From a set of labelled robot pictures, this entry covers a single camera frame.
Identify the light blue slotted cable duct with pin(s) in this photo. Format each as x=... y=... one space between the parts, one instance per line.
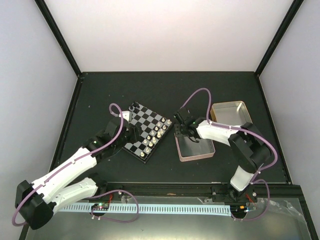
x=165 y=209

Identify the black right frame post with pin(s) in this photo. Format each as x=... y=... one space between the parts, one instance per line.
x=283 y=27

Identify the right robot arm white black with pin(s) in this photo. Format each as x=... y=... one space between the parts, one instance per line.
x=249 y=148

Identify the pink tin box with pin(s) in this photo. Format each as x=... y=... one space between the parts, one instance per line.
x=193 y=151

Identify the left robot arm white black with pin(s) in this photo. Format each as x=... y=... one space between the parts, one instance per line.
x=38 y=201

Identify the black white chessboard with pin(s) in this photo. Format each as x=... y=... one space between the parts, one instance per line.
x=147 y=119

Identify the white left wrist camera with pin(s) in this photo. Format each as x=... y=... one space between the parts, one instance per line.
x=127 y=115

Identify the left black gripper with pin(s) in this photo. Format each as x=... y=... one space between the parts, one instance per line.
x=135 y=136

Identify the black mounting rail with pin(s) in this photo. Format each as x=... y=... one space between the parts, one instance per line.
x=172 y=189

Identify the small circuit board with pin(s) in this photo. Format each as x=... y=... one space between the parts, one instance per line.
x=100 y=207

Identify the yellow tin lid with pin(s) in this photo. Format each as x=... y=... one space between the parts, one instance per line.
x=230 y=113

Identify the black left frame post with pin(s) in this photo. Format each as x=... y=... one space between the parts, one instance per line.
x=46 y=13

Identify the black frame post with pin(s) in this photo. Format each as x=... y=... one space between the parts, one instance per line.
x=283 y=27
x=46 y=13

